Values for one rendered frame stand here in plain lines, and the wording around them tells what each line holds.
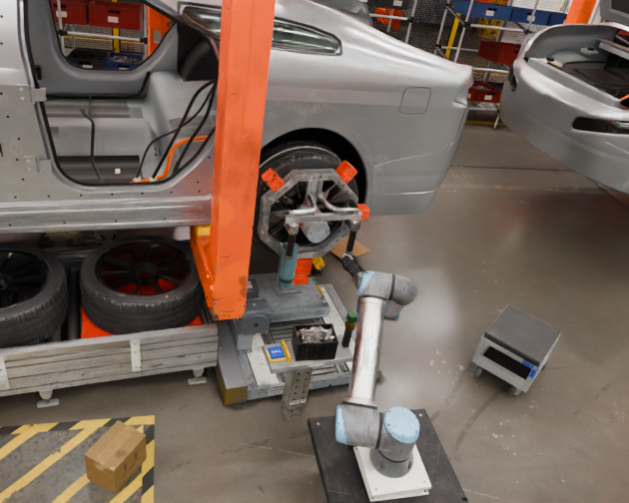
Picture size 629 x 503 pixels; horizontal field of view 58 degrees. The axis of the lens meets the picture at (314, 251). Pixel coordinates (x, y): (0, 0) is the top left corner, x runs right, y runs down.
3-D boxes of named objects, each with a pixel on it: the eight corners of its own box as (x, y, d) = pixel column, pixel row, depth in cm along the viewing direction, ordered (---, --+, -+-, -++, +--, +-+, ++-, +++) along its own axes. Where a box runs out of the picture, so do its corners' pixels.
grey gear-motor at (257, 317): (250, 307, 360) (255, 262, 340) (268, 354, 328) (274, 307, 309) (222, 310, 353) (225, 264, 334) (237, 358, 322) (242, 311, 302)
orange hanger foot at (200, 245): (218, 243, 337) (221, 191, 317) (238, 297, 297) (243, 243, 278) (189, 245, 331) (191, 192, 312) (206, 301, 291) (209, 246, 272)
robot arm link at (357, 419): (375, 450, 227) (397, 270, 247) (332, 443, 228) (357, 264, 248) (371, 447, 242) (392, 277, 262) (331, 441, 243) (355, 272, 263)
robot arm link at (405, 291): (422, 275, 248) (399, 303, 314) (394, 271, 249) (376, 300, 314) (419, 301, 245) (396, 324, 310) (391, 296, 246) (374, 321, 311)
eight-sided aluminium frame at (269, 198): (342, 249, 340) (359, 167, 310) (346, 255, 335) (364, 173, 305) (254, 255, 320) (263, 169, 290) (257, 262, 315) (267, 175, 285)
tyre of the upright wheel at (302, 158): (215, 211, 325) (301, 251, 363) (223, 233, 307) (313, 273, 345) (282, 116, 305) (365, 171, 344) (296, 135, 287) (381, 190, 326)
